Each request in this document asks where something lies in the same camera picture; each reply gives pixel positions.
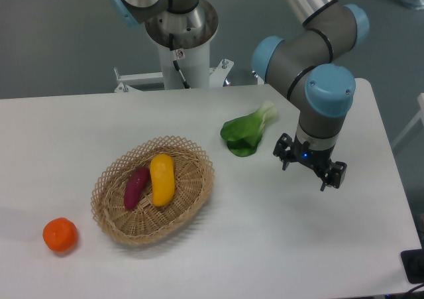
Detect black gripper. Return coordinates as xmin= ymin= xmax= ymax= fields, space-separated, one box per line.
xmin=273 ymin=133 xmax=347 ymax=192

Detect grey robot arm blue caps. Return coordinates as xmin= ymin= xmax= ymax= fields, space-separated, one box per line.
xmin=111 ymin=0 xmax=369 ymax=188

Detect yellow mango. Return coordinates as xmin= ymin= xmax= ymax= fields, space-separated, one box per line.
xmin=150 ymin=154 xmax=176 ymax=207

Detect woven wicker basket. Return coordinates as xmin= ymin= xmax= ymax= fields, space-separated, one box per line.
xmin=91 ymin=136 xmax=214 ymax=247

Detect green bok choy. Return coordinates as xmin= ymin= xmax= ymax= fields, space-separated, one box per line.
xmin=220 ymin=101 xmax=278 ymax=157

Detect black box at table edge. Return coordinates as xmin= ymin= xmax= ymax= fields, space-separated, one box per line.
xmin=400 ymin=249 xmax=423 ymax=284

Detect purple sweet potato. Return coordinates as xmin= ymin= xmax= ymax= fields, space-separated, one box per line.
xmin=123 ymin=166 xmax=150 ymax=210

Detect orange tangerine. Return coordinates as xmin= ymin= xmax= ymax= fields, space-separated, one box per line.
xmin=42 ymin=217 xmax=78 ymax=253

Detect white frame at right edge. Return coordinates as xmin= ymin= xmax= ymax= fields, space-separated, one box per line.
xmin=391 ymin=93 xmax=423 ymax=154

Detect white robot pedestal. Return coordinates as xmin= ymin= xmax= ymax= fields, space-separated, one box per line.
xmin=113 ymin=0 xmax=233 ymax=93

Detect black cable on pedestal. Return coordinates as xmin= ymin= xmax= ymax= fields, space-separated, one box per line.
xmin=168 ymin=32 xmax=192 ymax=90

